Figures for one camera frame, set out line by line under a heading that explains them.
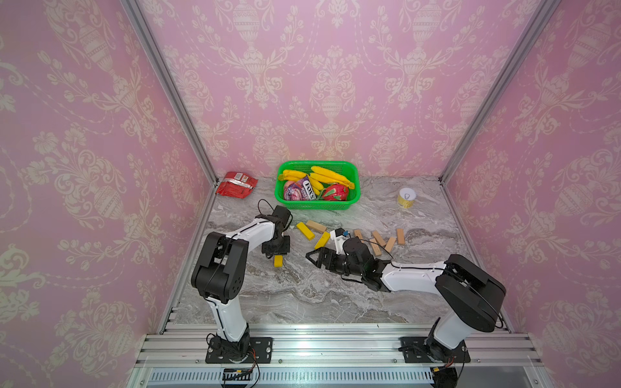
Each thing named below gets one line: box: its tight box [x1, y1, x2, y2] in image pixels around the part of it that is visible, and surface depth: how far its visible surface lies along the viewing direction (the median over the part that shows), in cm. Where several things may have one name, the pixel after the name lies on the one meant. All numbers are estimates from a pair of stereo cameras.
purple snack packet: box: [283, 176, 317, 202], surface depth 109 cm
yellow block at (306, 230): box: [295, 221, 316, 241], surface depth 104 cm
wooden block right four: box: [397, 227, 406, 245], surface depth 102 cm
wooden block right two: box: [372, 230, 387, 247], surface depth 99 cm
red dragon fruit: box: [321, 183, 350, 202], surface depth 108 cm
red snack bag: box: [215, 171, 259, 199], surface depth 118 cm
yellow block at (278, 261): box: [274, 254, 284, 268], surface depth 94 cm
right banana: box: [310, 165, 355, 190], surface depth 115 cm
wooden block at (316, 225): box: [305, 219, 328, 232], surface depth 105 cm
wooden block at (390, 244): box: [384, 236, 397, 254], surface depth 99 cm
